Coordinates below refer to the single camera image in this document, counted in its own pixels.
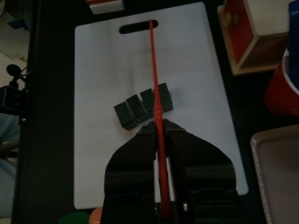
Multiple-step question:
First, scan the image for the dark seaweed sushi roll piece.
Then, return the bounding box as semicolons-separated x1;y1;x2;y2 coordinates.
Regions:
126;94;151;124
139;87;156;118
114;102;139;131
156;82;174;113

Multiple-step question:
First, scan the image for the blue toy utensil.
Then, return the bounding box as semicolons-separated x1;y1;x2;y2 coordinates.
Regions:
287;0;299;88

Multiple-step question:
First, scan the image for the wooden box with slot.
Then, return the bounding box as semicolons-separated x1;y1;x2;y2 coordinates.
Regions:
216;0;299;77

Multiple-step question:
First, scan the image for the black camera with microphone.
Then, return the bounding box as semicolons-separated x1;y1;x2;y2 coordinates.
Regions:
0;64;32;124

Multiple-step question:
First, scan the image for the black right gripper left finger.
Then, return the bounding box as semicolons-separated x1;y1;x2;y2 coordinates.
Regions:
100;120;162;224

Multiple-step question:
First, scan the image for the orange toy carrot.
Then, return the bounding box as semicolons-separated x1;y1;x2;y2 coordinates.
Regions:
58;206;106;224

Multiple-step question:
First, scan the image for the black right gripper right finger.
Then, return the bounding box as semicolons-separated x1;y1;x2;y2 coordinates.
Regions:
163;118;251;224

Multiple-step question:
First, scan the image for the salmon nigiri toy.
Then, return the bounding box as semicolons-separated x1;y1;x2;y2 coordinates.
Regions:
84;0;126;16

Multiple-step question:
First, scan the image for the pink rectangular plate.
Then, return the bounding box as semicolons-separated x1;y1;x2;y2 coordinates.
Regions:
250;124;299;224

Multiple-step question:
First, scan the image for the white plastic cutting board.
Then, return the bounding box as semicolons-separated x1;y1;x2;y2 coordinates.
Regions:
72;1;250;210

